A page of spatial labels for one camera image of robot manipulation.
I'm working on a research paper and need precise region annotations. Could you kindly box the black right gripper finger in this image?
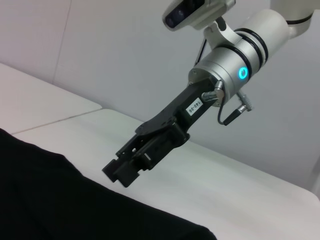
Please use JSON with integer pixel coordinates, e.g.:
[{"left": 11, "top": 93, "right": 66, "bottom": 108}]
[
  {"left": 113, "top": 129, "right": 180, "bottom": 188},
  {"left": 101, "top": 134, "right": 145, "bottom": 182}
]

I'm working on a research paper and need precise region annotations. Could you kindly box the black t-shirt with FREE print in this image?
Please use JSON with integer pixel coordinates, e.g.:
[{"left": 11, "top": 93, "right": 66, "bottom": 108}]
[{"left": 0, "top": 127, "right": 217, "bottom": 240}]

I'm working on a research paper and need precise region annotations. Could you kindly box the right gripper cable with plugs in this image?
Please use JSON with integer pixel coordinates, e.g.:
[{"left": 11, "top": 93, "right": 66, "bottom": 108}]
[{"left": 201, "top": 79, "right": 255, "bottom": 126}]

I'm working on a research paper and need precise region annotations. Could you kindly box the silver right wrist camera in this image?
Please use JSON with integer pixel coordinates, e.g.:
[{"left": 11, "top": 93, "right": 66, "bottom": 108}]
[{"left": 161, "top": 0, "right": 241, "bottom": 50}]

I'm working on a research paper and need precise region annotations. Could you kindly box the thin black camera cable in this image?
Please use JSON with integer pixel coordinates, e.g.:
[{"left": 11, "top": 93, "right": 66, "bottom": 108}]
[{"left": 195, "top": 37, "right": 209, "bottom": 65}]

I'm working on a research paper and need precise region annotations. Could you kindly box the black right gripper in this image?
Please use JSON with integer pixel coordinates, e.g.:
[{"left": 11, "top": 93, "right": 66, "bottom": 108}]
[{"left": 135, "top": 76, "right": 218, "bottom": 148}]

